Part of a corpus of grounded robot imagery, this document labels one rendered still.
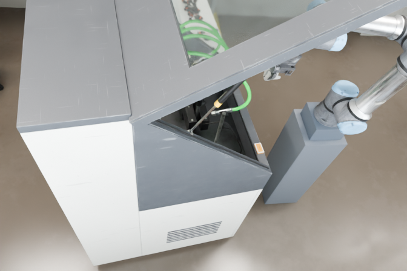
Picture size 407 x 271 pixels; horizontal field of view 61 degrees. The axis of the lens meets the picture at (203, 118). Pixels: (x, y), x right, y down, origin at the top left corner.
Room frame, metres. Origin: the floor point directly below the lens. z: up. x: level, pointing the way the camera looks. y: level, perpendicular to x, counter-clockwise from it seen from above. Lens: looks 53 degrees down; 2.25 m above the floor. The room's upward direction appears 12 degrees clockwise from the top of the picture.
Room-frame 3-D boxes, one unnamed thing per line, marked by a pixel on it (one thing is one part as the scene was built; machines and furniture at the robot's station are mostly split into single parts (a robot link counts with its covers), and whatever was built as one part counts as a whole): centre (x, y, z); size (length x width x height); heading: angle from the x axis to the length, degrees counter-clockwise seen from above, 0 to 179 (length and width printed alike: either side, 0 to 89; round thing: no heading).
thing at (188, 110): (1.08, 0.08, 0.91); 0.34 x 0.10 x 0.15; 23
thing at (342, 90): (1.18, -0.63, 1.07); 0.13 x 0.12 x 0.14; 11
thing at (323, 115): (1.19, -0.63, 0.95); 0.15 x 0.15 x 0.10
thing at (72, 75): (1.11, 0.60, 0.75); 1.40 x 0.28 x 1.50; 23
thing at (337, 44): (1.02, -0.36, 1.50); 0.11 x 0.11 x 0.08; 11
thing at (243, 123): (1.06, -0.18, 0.87); 0.62 x 0.04 x 0.16; 23
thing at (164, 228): (0.96, 0.06, 0.39); 0.70 x 0.58 x 0.79; 23
